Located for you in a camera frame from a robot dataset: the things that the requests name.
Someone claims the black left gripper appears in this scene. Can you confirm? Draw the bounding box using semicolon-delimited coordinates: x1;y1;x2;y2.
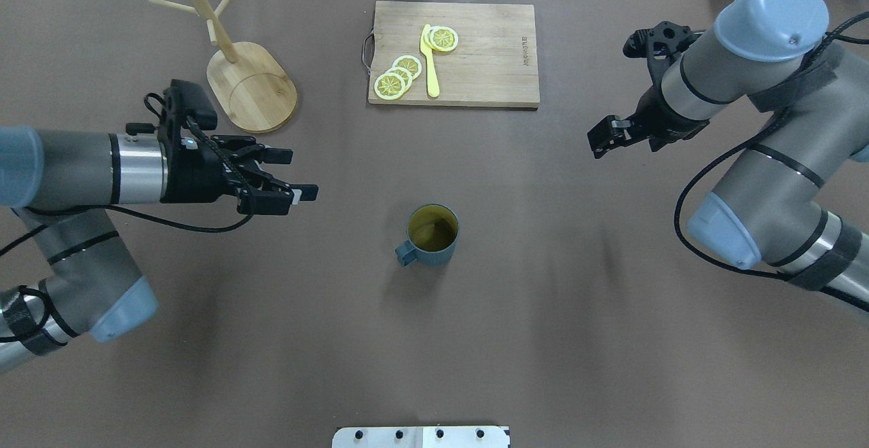
158;91;319;216

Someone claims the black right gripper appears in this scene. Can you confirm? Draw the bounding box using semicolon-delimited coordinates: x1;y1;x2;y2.
587;86;709;160

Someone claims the blue cup yellow inside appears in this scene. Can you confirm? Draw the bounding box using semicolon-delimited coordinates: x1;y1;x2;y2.
394;203;460;267

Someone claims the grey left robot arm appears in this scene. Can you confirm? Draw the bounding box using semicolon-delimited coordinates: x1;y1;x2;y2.
2;79;319;373

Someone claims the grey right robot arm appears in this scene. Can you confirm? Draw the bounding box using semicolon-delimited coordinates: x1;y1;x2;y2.
587;0;868;313

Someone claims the wooden cup storage rack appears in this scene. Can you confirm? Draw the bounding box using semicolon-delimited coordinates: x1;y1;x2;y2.
149;0;299;134

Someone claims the bamboo cutting board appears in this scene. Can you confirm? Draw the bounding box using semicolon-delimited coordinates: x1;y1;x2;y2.
367;1;540;110

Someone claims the lemon slice front left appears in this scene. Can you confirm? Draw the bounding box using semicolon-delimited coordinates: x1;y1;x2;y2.
373;71;407;100

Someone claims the lemon slice middle left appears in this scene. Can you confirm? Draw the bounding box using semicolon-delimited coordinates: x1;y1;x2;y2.
387;67;413;88

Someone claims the yellow plastic knife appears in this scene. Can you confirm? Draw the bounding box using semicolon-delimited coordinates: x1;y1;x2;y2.
419;24;441;98

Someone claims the lemon slice top right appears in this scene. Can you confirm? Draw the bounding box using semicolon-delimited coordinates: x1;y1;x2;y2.
426;25;459;52

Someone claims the lemon slice under knife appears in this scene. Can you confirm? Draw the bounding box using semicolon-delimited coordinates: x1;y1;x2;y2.
421;24;437;51

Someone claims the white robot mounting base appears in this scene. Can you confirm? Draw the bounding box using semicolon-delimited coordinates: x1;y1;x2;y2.
331;424;512;447

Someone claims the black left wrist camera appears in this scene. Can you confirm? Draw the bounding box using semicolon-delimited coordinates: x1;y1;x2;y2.
164;79;218;130

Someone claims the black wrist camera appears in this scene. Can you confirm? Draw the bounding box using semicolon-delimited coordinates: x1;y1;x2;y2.
622;21;705;88
164;79;218;130

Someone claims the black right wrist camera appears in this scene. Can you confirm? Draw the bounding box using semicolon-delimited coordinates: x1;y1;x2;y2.
622;21;705;88

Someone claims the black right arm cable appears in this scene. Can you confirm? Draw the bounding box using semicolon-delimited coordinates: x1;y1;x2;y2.
673;12;869;313

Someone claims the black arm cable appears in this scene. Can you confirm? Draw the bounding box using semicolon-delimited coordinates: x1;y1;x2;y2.
0;92;255;343
673;12;869;313

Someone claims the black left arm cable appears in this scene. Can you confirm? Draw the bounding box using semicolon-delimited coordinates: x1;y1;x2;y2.
0;92;255;343

